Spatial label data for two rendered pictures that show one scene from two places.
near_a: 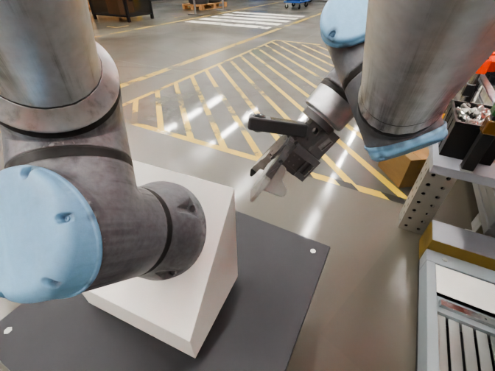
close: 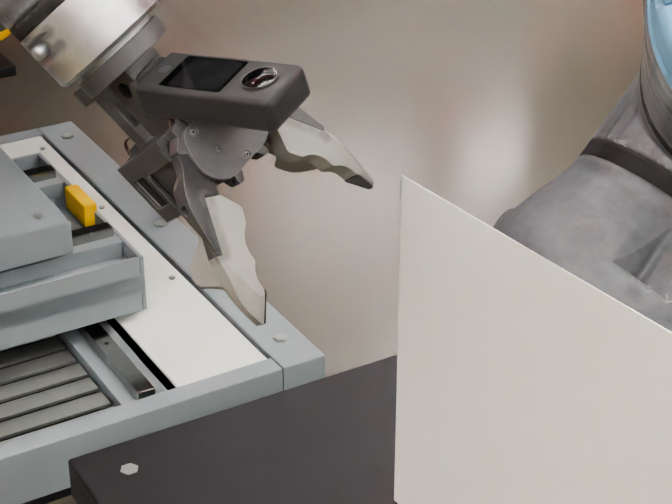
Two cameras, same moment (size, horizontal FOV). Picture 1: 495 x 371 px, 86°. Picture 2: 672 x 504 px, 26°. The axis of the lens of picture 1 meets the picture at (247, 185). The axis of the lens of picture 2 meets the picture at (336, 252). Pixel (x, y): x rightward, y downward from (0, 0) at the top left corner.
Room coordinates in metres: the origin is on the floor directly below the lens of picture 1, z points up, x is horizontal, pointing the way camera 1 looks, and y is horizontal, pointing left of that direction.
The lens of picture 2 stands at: (1.21, 0.47, 1.04)
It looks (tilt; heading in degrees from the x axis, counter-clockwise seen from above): 29 degrees down; 212
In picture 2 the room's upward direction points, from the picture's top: straight up
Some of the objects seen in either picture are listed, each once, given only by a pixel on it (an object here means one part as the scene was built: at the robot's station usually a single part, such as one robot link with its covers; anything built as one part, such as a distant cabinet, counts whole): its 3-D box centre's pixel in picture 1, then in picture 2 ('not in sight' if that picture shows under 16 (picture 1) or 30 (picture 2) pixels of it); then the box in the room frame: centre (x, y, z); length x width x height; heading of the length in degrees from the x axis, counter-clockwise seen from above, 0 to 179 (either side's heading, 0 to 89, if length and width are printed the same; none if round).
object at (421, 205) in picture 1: (429, 188); not in sight; (0.85, -0.76, 0.21); 0.10 x 0.10 x 0.42; 62
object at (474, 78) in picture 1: (466, 93); not in sight; (1.71, -1.42, 0.30); 0.09 x 0.05 x 0.50; 152
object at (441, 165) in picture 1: (457, 143); not in sight; (0.82, -0.74, 0.44); 0.43 x 0.17 x 0.03; 152
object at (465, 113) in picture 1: (471, 129); not in sight; (0.78, -0.72, 0.51); 0.20 x 0.14 x 0.13; 152
